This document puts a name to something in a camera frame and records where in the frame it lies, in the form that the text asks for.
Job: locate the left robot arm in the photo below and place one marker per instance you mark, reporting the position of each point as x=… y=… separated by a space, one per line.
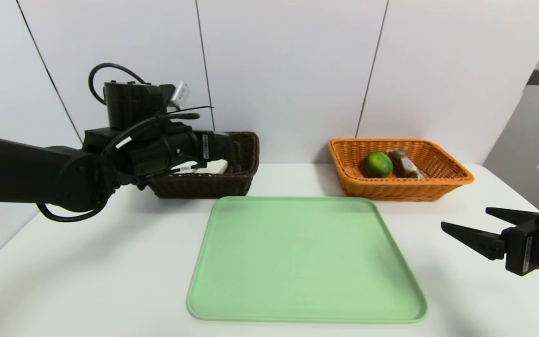
x=63 y=168

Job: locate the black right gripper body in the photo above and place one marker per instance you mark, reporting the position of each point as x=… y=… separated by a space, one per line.
x=523 y=250

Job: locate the orange wicker basket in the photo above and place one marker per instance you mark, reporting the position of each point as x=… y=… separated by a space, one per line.
x=391 y=189

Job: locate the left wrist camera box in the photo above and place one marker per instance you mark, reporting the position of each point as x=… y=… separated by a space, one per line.
x=179 y=96

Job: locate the dark wall fixture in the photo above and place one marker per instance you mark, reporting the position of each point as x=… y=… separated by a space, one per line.
x=535 y=77

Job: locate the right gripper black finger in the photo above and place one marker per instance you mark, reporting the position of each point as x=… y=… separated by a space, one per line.
x=475 y=238
x=515 y=215

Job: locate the chocolate ball pack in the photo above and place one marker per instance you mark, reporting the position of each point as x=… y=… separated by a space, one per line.
x=405 y=164

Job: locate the green lime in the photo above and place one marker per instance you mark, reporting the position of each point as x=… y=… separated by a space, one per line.
x=377 y=164

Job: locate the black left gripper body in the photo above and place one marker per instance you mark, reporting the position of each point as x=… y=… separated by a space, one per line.
x=207 y=146

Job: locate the white soap bar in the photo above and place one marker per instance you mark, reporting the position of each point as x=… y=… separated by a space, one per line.
x=215 y=167

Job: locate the light green plastic tray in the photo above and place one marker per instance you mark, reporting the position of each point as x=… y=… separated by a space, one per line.
x=307 y=262

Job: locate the dark brown wicker basket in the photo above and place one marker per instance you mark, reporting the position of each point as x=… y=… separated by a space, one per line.
x=232 y=182

